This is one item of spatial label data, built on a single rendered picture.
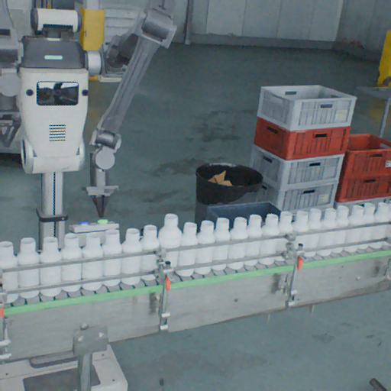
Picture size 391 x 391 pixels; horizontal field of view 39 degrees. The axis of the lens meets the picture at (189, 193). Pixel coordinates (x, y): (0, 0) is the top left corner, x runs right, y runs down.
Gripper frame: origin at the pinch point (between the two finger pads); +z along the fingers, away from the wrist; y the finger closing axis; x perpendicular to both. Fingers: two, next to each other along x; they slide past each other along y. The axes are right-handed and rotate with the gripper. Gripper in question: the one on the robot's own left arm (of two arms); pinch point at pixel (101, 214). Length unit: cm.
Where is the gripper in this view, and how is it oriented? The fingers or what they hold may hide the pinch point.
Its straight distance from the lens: 172.3
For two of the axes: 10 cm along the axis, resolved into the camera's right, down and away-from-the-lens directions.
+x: -4.2, -0.4, 9.1
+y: 9.1, -0.6, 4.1
